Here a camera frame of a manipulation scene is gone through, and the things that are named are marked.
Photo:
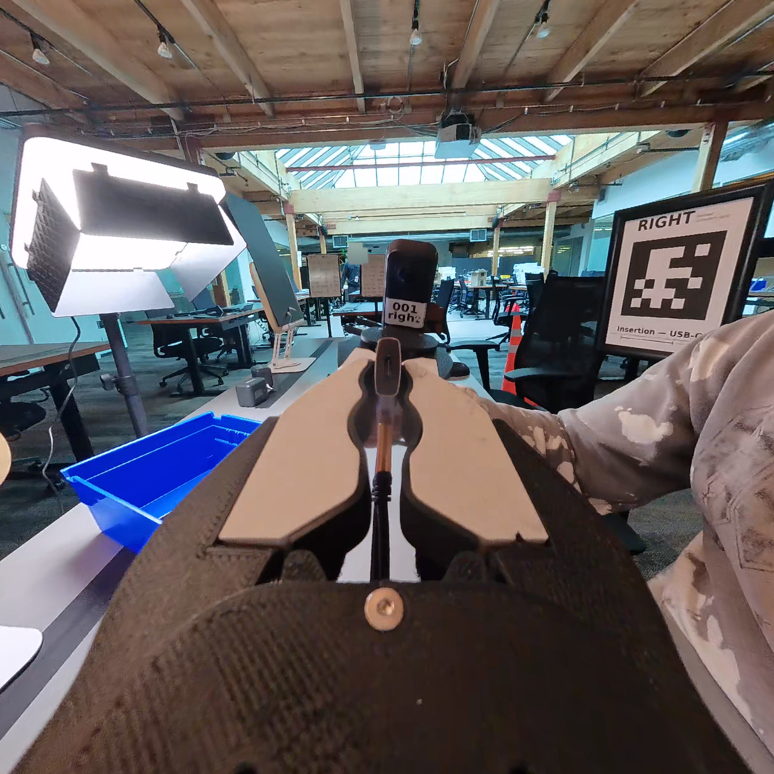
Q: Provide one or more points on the white rounded device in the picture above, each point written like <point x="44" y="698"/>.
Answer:
<point x="15" y="656"/>

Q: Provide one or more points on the wooden office desk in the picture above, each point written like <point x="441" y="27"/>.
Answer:
<point x="48" y="354"/>

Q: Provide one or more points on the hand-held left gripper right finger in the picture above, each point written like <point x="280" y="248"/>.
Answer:
<point x="471" y="459"/>

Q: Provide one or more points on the studio light panel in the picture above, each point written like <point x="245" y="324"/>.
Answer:
<point x="121" y="211"/>

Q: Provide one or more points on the skylight window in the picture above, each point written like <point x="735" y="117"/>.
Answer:
<point x="417" y="160"/>

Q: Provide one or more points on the blue plastic bin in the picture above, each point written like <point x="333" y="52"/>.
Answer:
<point x="151" y="471"/>

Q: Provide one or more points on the black office chair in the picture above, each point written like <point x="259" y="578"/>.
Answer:
<point x="556" y="338"/>

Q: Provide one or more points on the ceiling track light bulb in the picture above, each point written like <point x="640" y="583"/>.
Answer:
<point x="415" y="35"/>
<point x="542" y="28"/>
<point x="164" y="47"/>
<point x="40" y="55"/>

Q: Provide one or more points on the grey usb-c port adapter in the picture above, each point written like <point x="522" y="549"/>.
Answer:
<point x="385" y="369"/>

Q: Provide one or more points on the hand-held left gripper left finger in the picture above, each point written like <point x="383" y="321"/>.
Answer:
<point x="290" y="459"/>

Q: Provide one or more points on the dark panel on wooden stand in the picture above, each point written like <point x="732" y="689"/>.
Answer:
<point x="266" y="260"/>

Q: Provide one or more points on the grey light stand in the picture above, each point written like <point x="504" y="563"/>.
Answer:
<point x="124" y="375"/>

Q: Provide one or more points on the small grey device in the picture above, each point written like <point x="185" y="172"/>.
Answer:
<point x="254" y="387"/>

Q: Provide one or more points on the framed marker sign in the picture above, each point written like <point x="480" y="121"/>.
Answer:
<point x="677" y="272"/>

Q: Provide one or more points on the orange traffic cone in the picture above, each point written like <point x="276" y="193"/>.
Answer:
<point x="514" y="351"/>

